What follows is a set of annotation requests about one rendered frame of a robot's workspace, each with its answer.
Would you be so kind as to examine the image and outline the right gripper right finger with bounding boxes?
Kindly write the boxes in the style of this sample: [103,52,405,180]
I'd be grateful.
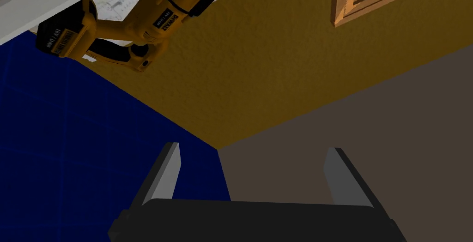
[323,147,383,210]

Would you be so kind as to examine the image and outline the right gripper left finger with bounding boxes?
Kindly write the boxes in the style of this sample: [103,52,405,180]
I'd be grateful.
[130,142,182,210]

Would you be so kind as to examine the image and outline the yellow and black power drill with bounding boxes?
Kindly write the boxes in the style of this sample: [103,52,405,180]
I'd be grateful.
[35,0,242,73]

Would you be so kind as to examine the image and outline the wooden window frame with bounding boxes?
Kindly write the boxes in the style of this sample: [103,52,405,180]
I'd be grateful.
[330,0,448,28]

